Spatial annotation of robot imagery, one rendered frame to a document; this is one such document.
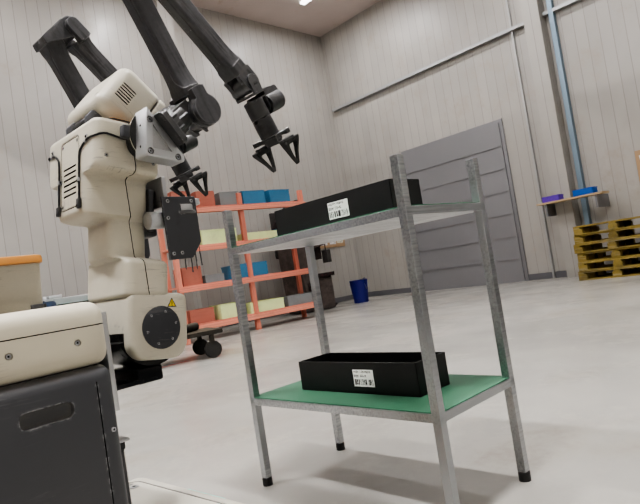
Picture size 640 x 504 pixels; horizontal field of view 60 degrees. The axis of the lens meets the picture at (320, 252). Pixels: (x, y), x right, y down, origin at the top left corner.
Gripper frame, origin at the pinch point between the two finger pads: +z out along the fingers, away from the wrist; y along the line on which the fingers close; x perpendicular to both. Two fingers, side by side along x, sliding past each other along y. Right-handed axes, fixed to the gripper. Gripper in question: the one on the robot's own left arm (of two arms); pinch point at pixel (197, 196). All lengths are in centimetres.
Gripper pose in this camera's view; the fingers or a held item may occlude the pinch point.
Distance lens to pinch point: 194.4
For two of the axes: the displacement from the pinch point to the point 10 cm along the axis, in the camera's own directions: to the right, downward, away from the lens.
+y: -7.4, 1.4, 6.6
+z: 4.3, 8.6, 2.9
